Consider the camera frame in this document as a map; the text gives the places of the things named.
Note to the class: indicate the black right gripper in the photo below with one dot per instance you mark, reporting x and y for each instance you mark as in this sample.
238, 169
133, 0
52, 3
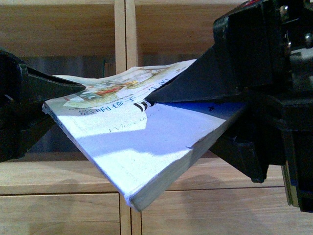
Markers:
276, 73

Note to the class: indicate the right unit upper drawer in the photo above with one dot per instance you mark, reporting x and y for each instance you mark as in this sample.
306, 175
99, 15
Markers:
240, 211

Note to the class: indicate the white blue illustrated book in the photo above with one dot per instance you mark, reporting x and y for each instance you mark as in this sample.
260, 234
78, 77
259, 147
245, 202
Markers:
140, 147

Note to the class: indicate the upper wooden drawer front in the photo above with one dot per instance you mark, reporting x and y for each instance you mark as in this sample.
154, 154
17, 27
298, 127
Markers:
60, 214

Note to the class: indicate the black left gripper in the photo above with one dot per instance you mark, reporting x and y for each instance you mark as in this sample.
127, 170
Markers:
22, 125

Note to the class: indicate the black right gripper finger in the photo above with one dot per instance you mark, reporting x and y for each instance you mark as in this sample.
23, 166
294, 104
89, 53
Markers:
253, 142

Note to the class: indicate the left wooden shelf unit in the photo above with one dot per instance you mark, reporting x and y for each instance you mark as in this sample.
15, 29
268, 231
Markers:
63, 28

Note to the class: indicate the teal green thin book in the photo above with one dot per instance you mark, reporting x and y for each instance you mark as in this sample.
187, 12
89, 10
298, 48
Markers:
105, 68

